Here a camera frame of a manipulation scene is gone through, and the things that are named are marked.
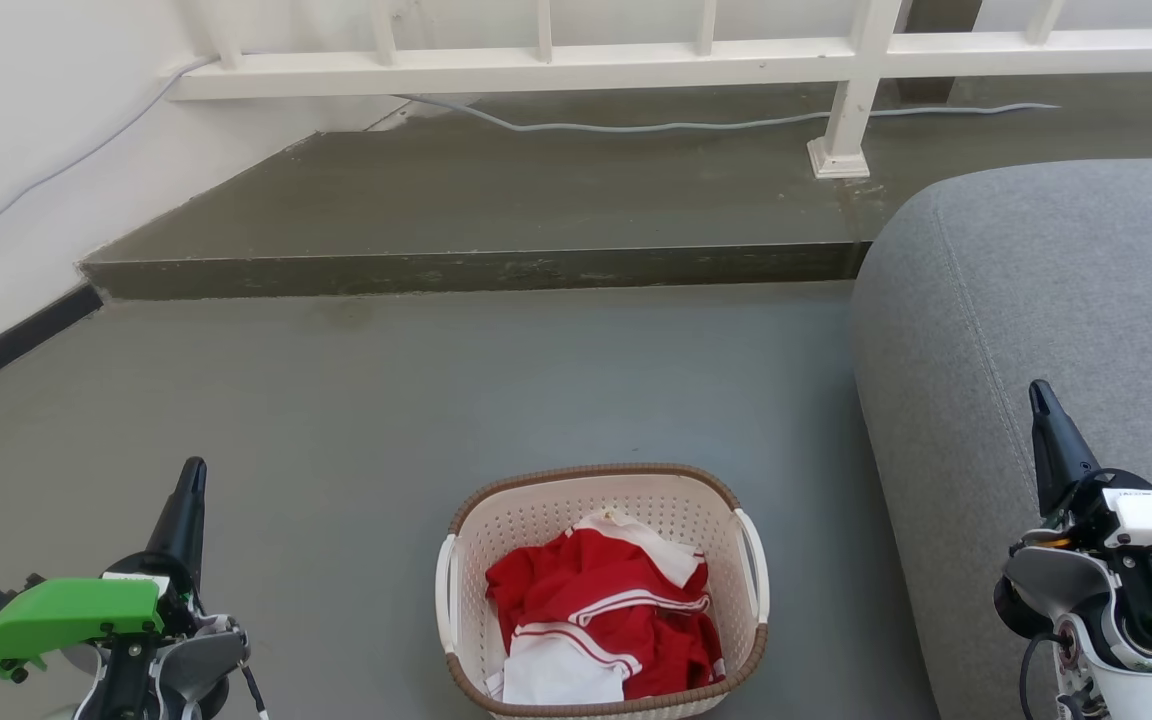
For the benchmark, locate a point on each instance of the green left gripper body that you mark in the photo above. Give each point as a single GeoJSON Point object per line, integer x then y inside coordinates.
{"type": "Point", "coordinates": [66, 612]}

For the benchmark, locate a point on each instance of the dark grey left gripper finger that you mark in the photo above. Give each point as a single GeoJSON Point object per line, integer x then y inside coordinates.
{"type": "Point", "coordinates": [181, 530]}

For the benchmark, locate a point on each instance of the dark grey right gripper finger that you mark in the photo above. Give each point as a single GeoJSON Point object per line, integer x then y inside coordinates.
{"type": "Point", "coordinates": [1061, 455]}

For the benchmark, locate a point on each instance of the cream perforated laundry basket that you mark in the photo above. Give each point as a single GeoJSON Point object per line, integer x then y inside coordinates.
{"type": "Point", "coordinates": [536, 515]}

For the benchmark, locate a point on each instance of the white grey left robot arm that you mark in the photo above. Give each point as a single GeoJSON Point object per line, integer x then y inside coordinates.
{"type": "Point", "coordinates": [191, 660]}

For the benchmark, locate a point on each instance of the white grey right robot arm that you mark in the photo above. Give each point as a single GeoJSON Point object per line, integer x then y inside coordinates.
{"type": "Point", "coordinates": [1051, 585]}

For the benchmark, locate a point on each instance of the grey fabric sofa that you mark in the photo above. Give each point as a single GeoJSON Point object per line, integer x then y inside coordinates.
{"type": "Point", "coordinates": [1086, 300]}

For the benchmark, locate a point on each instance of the black baseboard strip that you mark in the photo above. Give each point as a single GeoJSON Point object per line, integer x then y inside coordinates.
{"type": "Point", "coordinates": [16, 345]}

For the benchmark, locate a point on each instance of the red and white garment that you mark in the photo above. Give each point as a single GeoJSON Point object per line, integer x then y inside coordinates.
{"type": "Point", "coordinates": [596, 590]}

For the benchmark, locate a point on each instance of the grey concrete raised step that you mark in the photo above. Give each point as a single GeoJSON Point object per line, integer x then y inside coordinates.
{"type": "Point", "coordinates": [486, 200]}

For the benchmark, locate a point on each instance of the white wooden railing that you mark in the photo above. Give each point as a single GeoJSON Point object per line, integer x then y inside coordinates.
{"type": "Point", "coordinates": [536, 68]}

